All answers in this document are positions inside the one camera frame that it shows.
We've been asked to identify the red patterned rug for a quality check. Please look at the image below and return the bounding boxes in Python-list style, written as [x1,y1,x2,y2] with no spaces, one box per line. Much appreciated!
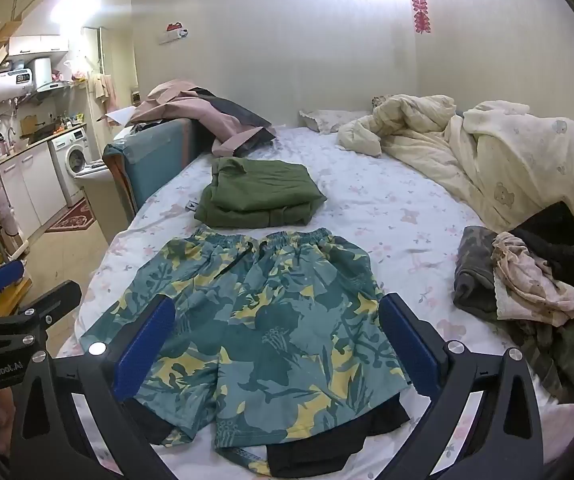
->
[44,197,96,233]

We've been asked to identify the red hanging ornament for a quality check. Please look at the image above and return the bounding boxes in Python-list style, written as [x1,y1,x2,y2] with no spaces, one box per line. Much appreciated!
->
[409,0,433,35]

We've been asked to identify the hanging cloths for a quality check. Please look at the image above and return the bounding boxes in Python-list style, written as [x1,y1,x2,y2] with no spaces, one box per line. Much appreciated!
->
[89,72,120,113]

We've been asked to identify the teal floral shorts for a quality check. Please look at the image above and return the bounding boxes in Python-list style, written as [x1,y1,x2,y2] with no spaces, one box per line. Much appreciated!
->
[81,226,413,477]

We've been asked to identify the white water heater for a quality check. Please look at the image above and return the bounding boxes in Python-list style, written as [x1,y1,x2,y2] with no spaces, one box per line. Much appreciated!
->
[0,68,36,107]

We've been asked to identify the white kitchen base cabinet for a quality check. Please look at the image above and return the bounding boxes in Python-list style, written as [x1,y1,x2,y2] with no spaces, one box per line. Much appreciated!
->
[0,141,68,241]

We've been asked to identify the pink floral garment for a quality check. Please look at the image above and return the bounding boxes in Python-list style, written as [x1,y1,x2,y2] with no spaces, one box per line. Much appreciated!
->
[491,231,574,327]

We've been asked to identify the white washing machine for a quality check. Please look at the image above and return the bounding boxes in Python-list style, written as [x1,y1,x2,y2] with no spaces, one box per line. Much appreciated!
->
[48,127,90,208]

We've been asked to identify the cream bear print blanket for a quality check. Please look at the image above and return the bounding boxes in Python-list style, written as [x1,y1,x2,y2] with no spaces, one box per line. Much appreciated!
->
[442,101,574,281]

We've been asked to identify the black garment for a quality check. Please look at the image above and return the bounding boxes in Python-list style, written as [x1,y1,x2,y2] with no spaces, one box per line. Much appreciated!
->
[510,201,574,306]

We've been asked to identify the pink coat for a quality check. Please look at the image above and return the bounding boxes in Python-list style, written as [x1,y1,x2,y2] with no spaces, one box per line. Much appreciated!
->
[129,79,278,158]

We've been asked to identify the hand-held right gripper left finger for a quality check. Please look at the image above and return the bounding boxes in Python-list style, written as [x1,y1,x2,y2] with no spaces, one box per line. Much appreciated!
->
[9,294,178,480]

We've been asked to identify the white floral bed sheet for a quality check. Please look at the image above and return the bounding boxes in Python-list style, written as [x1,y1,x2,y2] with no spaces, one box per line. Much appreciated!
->
[57,125,574,480]

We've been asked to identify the pile of unfolded clothes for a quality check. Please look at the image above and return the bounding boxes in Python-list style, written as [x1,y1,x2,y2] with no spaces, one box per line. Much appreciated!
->
[453,225,574,404]

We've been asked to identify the white pillow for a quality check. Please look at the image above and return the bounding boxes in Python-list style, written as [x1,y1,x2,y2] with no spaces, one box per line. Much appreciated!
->
[299,108,373,135]

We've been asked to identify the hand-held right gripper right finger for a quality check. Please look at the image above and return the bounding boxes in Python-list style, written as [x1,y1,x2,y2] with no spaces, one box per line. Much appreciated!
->
[378,292,560,480]

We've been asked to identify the folded green pants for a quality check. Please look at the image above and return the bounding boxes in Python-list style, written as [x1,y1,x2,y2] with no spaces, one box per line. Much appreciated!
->
[194,156,327,229]

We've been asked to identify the dark grey garment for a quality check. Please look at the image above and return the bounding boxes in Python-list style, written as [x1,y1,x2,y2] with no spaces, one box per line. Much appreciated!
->
[187,87,274,132]

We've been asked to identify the yellow stool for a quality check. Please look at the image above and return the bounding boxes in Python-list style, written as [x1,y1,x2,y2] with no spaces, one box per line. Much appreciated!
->
[0,275,34,318]

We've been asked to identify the white paper sheet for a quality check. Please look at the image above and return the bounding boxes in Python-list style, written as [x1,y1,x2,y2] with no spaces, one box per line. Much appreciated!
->
[104,106,140,127]

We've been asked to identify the cream quilt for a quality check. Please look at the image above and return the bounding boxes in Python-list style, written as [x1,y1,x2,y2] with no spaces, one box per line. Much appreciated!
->
[337,94,488,201]

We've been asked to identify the white wall cabinet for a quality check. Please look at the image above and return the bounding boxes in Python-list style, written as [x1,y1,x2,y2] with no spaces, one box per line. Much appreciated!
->
[8,35,70,57]

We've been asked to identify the white wall box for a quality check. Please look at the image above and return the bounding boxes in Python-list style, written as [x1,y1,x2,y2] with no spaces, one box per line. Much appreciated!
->
[159,21,189,45]

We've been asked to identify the teal padded headboard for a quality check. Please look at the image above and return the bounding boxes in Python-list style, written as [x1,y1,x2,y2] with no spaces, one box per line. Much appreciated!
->
[103,119,203,213]

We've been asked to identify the range hood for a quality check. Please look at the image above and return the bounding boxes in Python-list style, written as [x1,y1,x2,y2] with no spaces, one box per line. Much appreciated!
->
[32,57,71,94]

